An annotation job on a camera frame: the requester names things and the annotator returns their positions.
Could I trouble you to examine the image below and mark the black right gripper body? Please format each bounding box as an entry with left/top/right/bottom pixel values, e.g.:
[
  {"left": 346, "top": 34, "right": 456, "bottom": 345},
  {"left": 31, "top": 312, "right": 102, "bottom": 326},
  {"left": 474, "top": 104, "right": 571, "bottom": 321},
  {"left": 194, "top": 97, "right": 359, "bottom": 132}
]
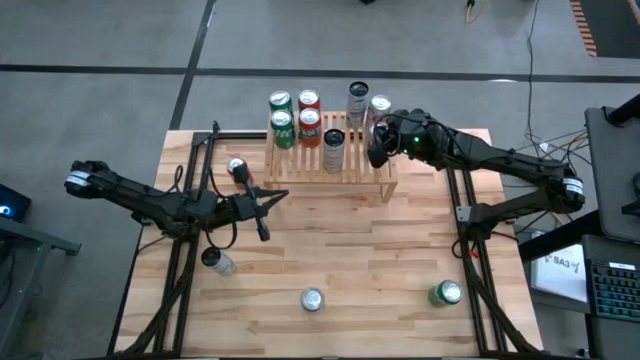
[{"left": 367, "top": 109, "right": 439, "bottom": 170}]

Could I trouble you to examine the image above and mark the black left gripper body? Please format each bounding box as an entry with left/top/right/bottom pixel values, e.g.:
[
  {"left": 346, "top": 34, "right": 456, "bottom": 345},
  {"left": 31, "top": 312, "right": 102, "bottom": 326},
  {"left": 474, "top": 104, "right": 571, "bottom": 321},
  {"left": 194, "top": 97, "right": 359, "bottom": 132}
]
[{"left": 230, "top": 160, "right": 272, "bottom": 243}]

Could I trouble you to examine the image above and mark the orange Fanta soda can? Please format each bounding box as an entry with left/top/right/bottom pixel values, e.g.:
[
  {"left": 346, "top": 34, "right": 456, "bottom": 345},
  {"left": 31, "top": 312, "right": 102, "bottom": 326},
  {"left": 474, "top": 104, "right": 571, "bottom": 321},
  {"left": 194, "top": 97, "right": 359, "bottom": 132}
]
[
  {"left": 297, "top": 88, "right": 322, "bottom": 111},
  {"left": 225, "top": 157, "right": 254, "bottom": 186},
  {"left": 298, "top": 107, "right": 323, "bottom": 149}
]

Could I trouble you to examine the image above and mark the white Celsius slim can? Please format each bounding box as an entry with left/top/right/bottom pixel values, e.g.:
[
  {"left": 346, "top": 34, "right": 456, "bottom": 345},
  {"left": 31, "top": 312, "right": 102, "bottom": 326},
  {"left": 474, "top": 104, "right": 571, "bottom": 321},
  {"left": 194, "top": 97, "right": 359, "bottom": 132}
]
[
  {"left": 200, "top": 246, "right": 237, "bottom": 277},
  {"left": 345, "top": 80, "right": 370, "bottom": 129},
  {"left": 322, "top": 128, "right": 346, "bottom": 175}
]

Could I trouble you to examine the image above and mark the green Sprite soda can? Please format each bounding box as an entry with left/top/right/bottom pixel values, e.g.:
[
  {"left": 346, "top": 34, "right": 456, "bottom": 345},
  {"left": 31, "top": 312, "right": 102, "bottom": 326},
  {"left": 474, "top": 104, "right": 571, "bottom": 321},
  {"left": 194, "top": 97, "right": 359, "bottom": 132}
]
[
  {"left": 270, "top": 109, "right": 297, "bottom": 150},
  {"left": 268, "top": 89, "right": 294, "bottom": 112},
  {"left": 427, "top": 279, "right": 465, "bottom": 308}
]

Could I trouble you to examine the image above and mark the wooden slatted shelf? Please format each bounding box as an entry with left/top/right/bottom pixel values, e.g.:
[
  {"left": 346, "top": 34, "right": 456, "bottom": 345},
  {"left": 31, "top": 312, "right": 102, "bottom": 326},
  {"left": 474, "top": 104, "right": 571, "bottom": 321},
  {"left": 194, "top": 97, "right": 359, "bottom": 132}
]
[{"left": 263, "top": 110, "right": 400, "bottom": 204}]

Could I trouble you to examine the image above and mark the grey desk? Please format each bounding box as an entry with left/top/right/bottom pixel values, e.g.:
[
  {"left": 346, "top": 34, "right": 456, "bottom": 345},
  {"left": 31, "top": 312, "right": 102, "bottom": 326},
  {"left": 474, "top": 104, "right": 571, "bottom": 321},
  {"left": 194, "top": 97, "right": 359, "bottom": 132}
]
[{"left": 583, "top": 106, "right": 640, "bottom": 244}]

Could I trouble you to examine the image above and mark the white printed box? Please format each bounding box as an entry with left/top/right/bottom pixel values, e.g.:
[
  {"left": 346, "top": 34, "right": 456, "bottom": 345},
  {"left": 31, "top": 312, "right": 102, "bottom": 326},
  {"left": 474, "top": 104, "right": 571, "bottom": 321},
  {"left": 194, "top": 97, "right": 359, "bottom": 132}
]
[{"left": 529, "top": 243, "right": 589, "bottom": 304}]

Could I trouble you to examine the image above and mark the grey metal table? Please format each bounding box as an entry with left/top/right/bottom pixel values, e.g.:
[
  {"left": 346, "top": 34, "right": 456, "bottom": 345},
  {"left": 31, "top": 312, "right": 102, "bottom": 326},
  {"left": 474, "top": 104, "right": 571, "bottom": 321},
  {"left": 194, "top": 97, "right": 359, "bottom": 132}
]
[{"left": 0, "top": 217, "right": 84, "bottom": 360}]

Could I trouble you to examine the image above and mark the dark keyboard desk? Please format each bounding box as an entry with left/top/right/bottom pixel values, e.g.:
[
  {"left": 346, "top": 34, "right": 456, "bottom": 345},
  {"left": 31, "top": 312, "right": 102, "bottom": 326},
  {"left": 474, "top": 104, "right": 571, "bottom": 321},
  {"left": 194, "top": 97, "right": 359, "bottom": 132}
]
[{"left": 582, "top": 233, "right": 640, "bottom": 360}]

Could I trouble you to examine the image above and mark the black device with blue light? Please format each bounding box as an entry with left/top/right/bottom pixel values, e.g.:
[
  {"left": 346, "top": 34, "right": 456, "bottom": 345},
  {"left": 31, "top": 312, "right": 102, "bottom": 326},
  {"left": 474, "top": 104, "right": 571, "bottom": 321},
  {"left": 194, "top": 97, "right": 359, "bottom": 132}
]
[{"left": 0, "top": 183, "right": 34, "bottom": 224}]

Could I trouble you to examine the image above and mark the black mat orange-striped edge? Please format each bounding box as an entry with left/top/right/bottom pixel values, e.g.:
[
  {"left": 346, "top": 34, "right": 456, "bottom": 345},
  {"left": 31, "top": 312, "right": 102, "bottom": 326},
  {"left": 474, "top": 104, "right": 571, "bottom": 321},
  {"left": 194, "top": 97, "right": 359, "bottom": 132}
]
[{"left": 569, "top": 0, "right": 640, "bottom": 59}]

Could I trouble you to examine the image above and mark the black metal table frame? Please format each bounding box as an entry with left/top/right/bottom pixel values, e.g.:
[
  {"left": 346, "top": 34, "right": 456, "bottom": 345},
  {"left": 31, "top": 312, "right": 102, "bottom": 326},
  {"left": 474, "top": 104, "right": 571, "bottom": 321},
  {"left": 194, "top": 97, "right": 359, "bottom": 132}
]
[{"left": 149, "top": 119, "right": 506, "bottom": 359}]

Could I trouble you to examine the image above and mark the long black floor cable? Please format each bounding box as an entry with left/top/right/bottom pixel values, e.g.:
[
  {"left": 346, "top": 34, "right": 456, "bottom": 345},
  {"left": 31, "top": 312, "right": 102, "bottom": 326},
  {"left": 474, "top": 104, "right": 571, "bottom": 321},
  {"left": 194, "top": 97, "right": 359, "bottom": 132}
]
[{"left": 525, "top": 0, "right": 542, "bottom": 151}]

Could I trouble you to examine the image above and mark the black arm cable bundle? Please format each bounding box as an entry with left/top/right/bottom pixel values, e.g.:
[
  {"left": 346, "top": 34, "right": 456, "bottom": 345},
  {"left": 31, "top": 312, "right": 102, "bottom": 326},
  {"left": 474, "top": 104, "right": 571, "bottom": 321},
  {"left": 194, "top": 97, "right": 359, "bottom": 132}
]
[
  {"left": 452, "top": 234, "right": 539, "bottom": 359},
  {"left": 112, "top": 234, "right": 201, "bottom": 360}
]

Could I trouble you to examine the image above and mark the yellow floor cable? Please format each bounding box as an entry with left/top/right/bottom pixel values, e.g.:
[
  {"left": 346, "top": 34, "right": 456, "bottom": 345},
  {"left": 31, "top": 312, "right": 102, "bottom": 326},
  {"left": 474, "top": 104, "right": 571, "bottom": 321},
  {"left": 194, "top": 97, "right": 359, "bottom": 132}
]
[{"left": 544, "top": 130, "right": 589, "bottom": 226}]

